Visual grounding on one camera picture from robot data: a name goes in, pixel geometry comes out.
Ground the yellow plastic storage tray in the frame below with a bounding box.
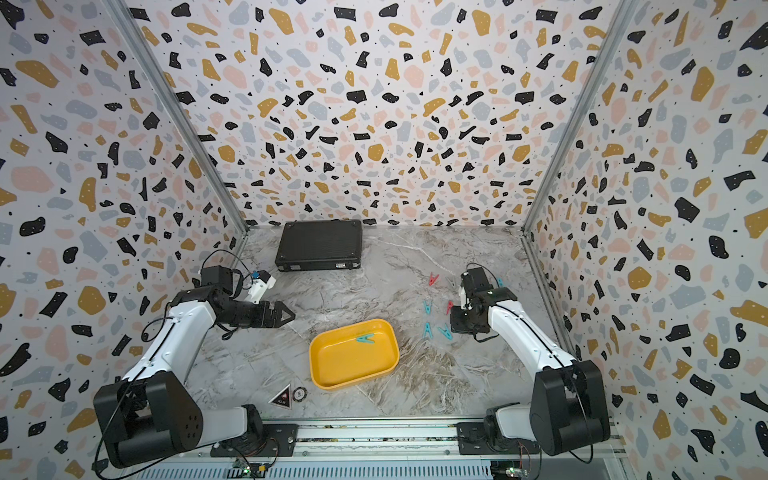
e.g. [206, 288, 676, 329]
[309, 319, 400, 391]

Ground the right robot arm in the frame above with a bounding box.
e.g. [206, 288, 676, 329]
[450, 263, 611, 456]

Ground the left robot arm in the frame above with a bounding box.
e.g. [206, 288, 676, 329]
[94, 266, 296, 469]

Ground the black triangle marker sticker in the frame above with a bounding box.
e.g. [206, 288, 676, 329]
[269, 385, 293, 409]

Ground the black hard case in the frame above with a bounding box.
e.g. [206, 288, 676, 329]
[275, 220, 363, 272]

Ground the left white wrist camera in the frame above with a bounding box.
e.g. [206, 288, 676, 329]
[245, 270, 276, 304]

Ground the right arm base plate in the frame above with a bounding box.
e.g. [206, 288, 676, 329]
[456, 422, 540, 455]

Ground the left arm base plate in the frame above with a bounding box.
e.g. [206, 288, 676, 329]
[222, 423, 299, 458]

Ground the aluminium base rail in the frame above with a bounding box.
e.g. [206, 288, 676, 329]
[165, 417, 635, 479]

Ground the left frame aluminium post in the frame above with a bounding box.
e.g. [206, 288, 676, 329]
[103, 0, 248, 235]

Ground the frame aluminium post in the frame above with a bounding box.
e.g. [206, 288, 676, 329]
[521, 0, 638, 235]
[103, 0, 248, 235]

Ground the right frame aluminium post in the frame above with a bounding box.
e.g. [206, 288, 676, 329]
[521, 0, 638, 235]

